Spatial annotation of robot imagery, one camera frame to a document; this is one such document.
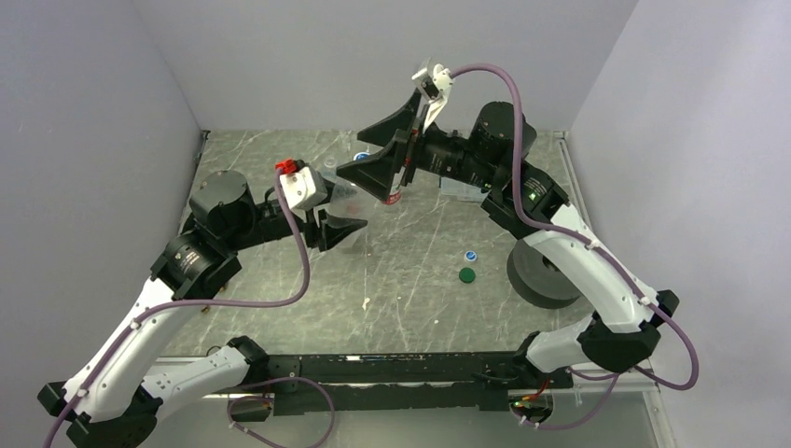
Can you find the black round disc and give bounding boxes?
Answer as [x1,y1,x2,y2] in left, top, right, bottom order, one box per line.
[507,240,583,309]

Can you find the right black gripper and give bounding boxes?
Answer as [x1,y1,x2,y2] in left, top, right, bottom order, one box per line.
[338,87,502,200]

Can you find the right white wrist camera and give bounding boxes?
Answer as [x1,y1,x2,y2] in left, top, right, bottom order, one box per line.
[411,58,454,130]

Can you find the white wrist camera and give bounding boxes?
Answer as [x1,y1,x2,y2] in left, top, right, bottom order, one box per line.
[275,159,329,211]
[411,58,454,130]

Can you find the clear plastic organizer box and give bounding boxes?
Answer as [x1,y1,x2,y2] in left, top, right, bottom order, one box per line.
[438,140,492,203]

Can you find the purple cable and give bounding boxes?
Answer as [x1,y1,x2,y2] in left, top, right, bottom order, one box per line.
[450,63,701,432]
[41,170,337,448]

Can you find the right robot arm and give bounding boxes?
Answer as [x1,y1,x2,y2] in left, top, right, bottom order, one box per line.
[337,93,679,387]

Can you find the red label clear bottle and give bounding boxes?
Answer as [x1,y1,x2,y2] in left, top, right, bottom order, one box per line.
[382,189,402,205]

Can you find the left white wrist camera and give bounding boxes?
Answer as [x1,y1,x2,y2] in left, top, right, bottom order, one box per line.
[275,159,329,211]

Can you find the brown bottle green cap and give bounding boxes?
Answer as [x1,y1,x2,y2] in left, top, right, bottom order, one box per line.
[337,230,367,254]

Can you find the blue label water bottle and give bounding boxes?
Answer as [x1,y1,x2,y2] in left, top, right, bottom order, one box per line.
[321,156,340,184]

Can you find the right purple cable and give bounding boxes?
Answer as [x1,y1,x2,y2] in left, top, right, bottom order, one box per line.
[450,63,701,432]

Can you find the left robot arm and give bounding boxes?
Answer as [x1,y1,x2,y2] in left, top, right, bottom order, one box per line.
[37,161,366,447]

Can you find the aluminium rail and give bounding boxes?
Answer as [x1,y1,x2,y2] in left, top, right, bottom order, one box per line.
[98,351,659,403]

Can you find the clear unlabeled plastic bottle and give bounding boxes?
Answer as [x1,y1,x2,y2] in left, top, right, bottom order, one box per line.
[328,177,372,219]

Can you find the black base frame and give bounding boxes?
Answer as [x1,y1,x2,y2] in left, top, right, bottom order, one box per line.
[227,351,573,416]

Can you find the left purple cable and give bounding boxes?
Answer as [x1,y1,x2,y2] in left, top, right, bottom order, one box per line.
[41,170,337,448]

